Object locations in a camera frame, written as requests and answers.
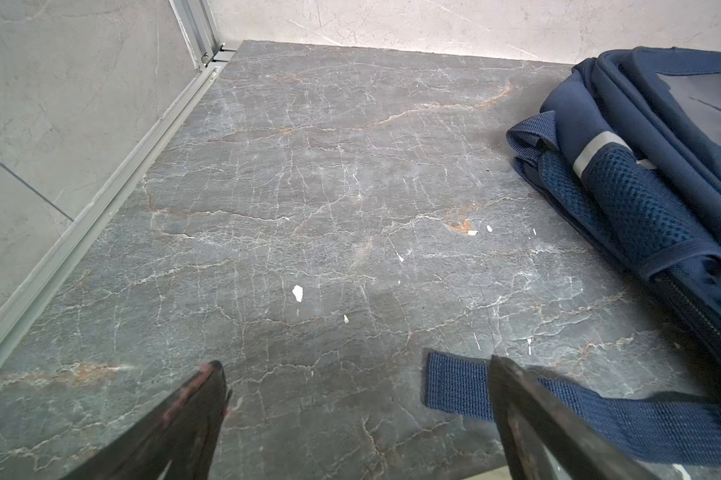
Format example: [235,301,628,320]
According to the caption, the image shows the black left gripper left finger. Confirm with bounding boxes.
[66,361,230,479]

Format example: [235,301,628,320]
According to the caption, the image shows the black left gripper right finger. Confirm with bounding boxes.
[488,356,656,479]

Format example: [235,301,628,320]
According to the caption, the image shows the navy blue student backpack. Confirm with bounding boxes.
[425,47,721,469]

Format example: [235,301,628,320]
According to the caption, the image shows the aluminium frame rails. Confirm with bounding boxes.
[0,1,228,368]

